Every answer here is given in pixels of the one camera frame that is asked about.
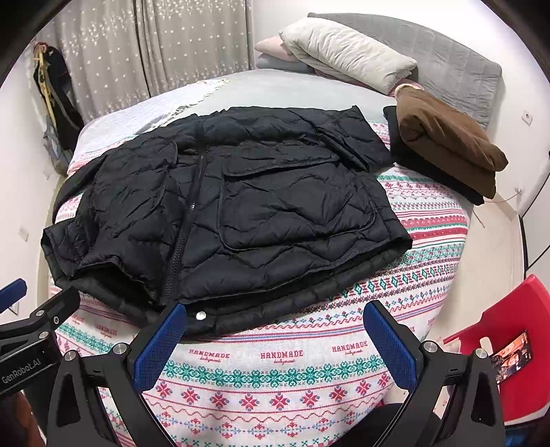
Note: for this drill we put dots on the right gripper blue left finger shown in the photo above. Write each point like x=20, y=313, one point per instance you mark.
x=153, y=346

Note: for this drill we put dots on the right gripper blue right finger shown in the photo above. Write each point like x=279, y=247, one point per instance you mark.
x=395, y=343

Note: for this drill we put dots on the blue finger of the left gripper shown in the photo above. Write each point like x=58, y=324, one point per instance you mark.
x=12, y=293

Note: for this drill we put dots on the black quilted puffer jacket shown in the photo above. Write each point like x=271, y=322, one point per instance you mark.
x=243, y=216

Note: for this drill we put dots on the patterned handmade bed blanket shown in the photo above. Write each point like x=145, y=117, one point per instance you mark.
x=308, y=379

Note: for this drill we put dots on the smartphone on chair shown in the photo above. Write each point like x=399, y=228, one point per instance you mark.
x=512, y=358

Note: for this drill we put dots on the red plastic chair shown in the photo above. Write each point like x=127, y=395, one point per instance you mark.
x=517, y=329

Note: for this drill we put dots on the black folded garment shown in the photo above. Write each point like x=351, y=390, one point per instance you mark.
x=406, y=157

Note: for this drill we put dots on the white quilted bed cover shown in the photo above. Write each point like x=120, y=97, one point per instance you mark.
x=116, y=126

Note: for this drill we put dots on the black hanging bag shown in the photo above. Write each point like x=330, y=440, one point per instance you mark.
x=63, y=121

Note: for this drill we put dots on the brown folded garment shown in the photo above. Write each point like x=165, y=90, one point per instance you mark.
x=449, y=139

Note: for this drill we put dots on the grey dotted curtain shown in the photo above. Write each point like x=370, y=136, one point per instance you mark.
x=119, y=53

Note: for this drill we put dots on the light grey bed sheet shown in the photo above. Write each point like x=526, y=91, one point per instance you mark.
x=280, y=89

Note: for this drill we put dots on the grey padded headboard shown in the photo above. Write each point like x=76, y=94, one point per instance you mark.
x=449, y=70

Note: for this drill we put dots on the grey folded blanket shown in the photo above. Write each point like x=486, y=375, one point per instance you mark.
x=265, y=61

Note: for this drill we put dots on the cream white pillow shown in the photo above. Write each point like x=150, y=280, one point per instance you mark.
x=346, y=54

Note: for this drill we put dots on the pink pillow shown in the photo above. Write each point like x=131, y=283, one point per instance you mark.
x=274, y=47

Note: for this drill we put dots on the white wall socket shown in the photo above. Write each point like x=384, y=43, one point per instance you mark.
x=527, y=117

